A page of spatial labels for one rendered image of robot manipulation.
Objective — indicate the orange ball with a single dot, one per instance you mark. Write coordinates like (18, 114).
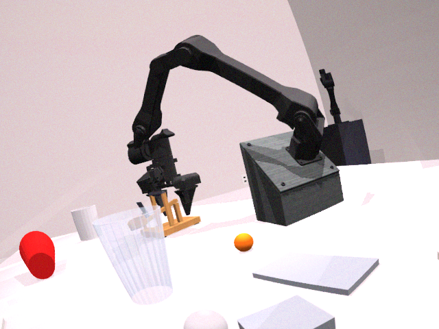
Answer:
(243, 242)

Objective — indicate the clear plastic cup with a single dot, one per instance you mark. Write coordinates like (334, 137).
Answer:
(134, 241)

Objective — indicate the red cylinder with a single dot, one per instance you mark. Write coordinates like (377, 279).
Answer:
(38, 253)

